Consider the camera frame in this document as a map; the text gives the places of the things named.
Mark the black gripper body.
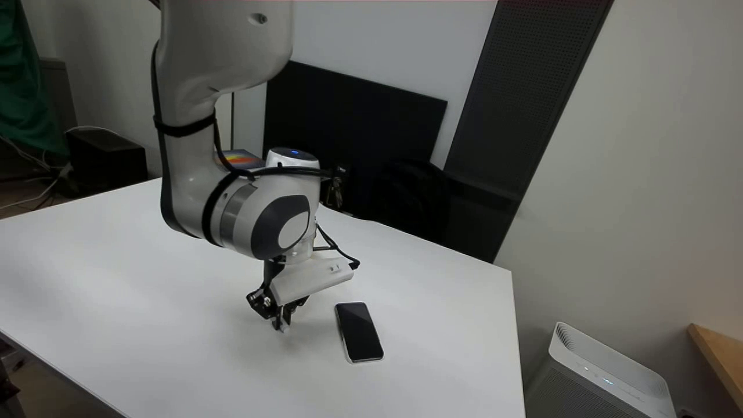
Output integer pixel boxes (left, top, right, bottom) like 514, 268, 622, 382
243, 259, 311, 320

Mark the black smartphone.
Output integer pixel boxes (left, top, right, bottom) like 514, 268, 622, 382
332, 299, 386, 364

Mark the colourful striped box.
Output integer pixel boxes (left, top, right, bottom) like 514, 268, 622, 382
221, 147, 265, 175

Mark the black flat panel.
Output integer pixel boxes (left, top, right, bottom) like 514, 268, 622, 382
262, 60, 451, 221

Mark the black box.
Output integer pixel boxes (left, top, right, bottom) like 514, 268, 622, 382
63, 129, 152, 197

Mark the dark tall pillar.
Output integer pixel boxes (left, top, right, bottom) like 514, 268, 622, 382
386, 0, 615, 264

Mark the grey plastic bin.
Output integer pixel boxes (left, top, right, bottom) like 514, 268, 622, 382
524, 320, 681, 418

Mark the green cloth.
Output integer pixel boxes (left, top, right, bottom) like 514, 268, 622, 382
0, 0, 74, 167

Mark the wooden side table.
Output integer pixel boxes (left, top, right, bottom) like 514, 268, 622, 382
686, 322, 743, 413

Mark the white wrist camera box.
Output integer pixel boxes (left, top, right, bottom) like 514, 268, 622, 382
268, 254, 359, 306

